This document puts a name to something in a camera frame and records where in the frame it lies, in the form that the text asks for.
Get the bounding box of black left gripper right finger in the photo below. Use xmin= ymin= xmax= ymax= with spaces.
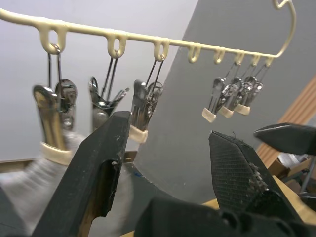
xmin=208 ymin=130 xmax=302 ymax=221

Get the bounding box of grey white sock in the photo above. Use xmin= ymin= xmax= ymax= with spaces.
xmin=0 ymin=130 xmax=135 ymax=237

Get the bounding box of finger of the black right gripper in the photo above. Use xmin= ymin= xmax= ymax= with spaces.
xmin=253 ymin=122 xmax=316 ymax=157

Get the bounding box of cardboard box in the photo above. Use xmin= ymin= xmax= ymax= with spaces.
xmin=268 ymin=152 xmax=316 ymax=185

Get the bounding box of metal clip with cream tip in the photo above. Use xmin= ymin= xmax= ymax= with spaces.
xmin=33 ymin=43 xmax=79 ymax=166
xmin=233 ymin=63 xmax=272 ymax=117
xmin=218 ymin=63 xmax=258 ymax=119
xmin=128 ymin=54 xmax=165 ymax=144
xmin=201 ymin=60 xmax=242 ymax=123
xmin=88 ymin=49 xmax=130 ymax=133

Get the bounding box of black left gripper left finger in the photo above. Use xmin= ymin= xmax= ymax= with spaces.
xmin=32 ymin=111 xmax=132 ymax=237

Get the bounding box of wooden wall rail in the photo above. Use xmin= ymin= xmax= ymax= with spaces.
xmin=0 ymin=150 xmax=138 ymax=174

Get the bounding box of cream wire clip hanger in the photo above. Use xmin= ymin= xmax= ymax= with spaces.
xmin=0 ymin=0 xmax=297 ymax=64

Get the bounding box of wooden slatted panel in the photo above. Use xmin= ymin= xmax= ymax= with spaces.
xmin=256 ymin=75 xmax=316 ymax=173

